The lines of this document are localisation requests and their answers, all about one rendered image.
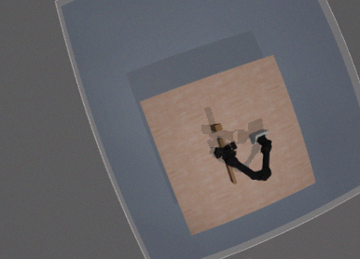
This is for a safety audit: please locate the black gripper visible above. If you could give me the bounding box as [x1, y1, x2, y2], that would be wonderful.
[215, 142, 238, 158]

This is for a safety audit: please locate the brown wooden board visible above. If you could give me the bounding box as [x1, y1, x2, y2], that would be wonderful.
[217, 136, 237, 184]

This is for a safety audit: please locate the brown wooden post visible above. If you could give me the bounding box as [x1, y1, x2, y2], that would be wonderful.
[210, 124, 223, 132]

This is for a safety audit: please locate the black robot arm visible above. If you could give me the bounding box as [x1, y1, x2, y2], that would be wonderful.
[215, 134, 272, 181]

